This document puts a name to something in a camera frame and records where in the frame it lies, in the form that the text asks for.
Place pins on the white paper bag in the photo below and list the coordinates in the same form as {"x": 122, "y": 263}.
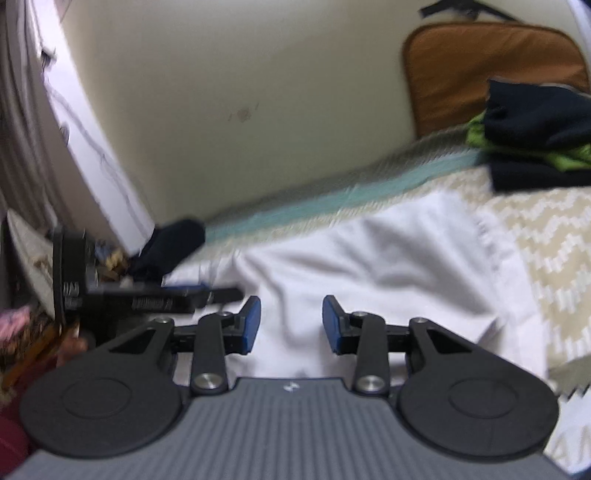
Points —
{"x": 575, "y": 415}

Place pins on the black cloth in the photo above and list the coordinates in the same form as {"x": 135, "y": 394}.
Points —
{"x": 171, "y": 244}

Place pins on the white door frame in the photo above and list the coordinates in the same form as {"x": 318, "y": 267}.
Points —
{"x": 87, "y": 138}

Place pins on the orange cushion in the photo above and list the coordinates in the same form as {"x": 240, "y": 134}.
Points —
{"x": 452, "y": 74}

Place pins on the black tape strips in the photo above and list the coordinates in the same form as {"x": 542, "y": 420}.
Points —
{"x": 461, "y": 7}

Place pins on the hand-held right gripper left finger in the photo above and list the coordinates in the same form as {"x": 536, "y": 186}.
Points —
{"x": 250, "y": 323}

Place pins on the folded green garment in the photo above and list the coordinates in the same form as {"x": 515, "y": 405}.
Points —
{"x": 480, "y": 131}

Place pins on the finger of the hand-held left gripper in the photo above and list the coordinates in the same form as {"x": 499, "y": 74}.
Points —
{"x": 221, "y": 295}

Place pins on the folded black sweater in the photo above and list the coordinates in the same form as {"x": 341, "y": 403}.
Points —
{"x": 540, "y": 115}

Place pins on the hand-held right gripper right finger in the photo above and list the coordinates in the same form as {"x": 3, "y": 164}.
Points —
{"x": 331, "y": 323}

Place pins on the folded black garment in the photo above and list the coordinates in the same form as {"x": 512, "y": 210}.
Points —
{"x": 531, "y": 177}

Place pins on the pile of mixed clutter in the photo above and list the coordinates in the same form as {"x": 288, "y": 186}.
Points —
{"x": 27, "y": 332}

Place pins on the white shirt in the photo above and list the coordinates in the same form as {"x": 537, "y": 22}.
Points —
{"x": 369, "y": 267}

